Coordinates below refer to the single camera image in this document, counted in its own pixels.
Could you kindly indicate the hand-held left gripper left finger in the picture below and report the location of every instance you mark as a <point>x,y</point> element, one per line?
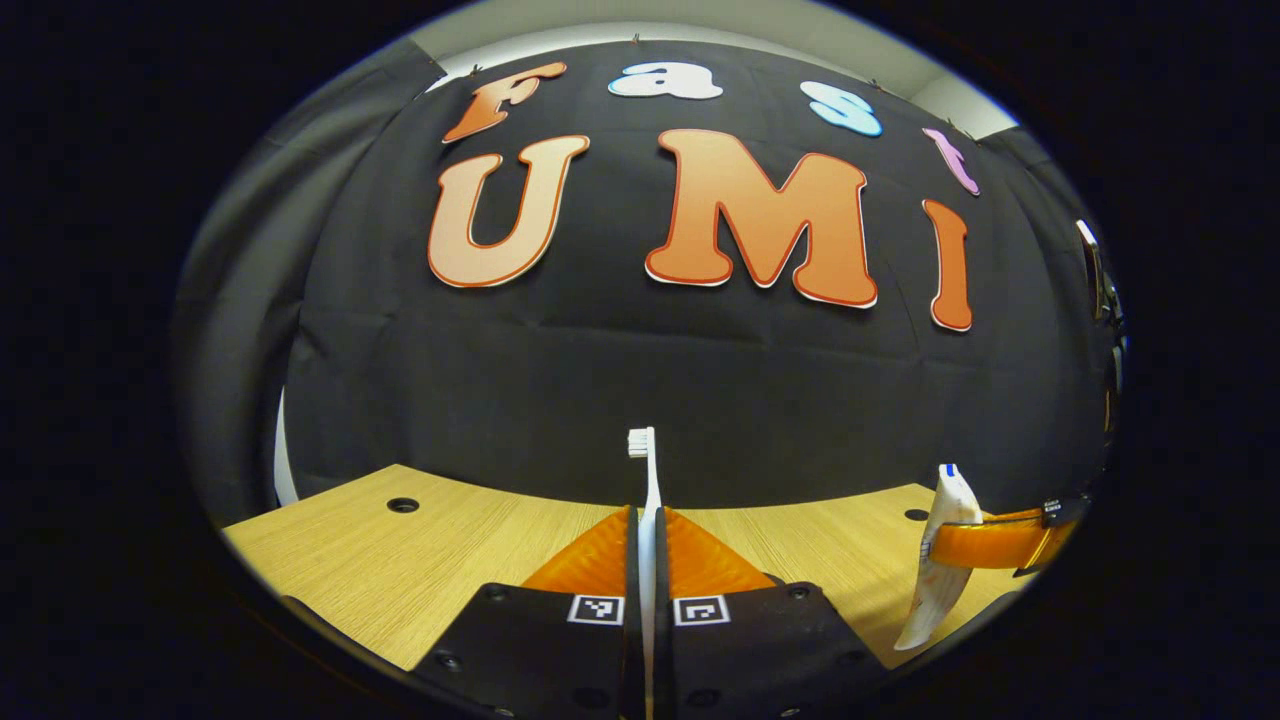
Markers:
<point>560,650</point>

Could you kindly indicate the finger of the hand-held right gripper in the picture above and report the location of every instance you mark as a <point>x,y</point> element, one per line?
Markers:
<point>1000,545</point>

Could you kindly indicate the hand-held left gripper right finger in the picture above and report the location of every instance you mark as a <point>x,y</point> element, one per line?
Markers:
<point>760,650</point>

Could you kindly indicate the white toothpaste tube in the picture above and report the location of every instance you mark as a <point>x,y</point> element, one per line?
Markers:
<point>950,520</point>

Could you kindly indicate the white toothbrush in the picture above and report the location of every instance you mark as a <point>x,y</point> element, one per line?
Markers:
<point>650,500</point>

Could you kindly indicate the black backdrop cloth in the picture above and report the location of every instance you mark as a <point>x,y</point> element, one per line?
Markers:
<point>650,370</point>

